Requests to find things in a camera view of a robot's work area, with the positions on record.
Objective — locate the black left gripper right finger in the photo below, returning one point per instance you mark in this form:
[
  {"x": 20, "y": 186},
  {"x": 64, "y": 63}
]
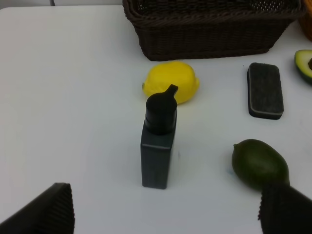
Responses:
[{"x": 284, "y": 210}]

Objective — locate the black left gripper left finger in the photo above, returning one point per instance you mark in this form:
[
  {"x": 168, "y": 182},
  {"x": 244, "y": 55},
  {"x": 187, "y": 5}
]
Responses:
[{"x": 51, "y": 212}]

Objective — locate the dark green lime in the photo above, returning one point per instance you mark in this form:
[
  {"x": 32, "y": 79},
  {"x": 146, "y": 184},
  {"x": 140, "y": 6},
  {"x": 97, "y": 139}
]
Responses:
[{"x": 257, "y": 164}]

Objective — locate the black whiteboard eraser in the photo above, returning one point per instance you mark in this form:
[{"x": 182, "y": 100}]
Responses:
[{"x": 265, "y": 97}]

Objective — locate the black pump bottle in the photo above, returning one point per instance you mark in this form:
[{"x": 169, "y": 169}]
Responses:
[{"x": 157, "y": 138}]

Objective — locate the halved avocado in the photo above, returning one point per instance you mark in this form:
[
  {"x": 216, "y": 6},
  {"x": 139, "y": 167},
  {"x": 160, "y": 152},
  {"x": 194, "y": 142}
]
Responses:
[{"x": 303, "y": 63}]

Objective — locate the yellow lemon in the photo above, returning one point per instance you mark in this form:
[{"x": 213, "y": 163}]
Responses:
[{"x": 178, "y": 73}]

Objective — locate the orange wicker basket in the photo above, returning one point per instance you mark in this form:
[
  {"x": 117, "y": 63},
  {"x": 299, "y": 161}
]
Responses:
[{"x": 306, "y": 21}]

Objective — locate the dark brown wicker basket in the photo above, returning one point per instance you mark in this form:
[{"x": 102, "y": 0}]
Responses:
[{"x": 206, "y": 29}]

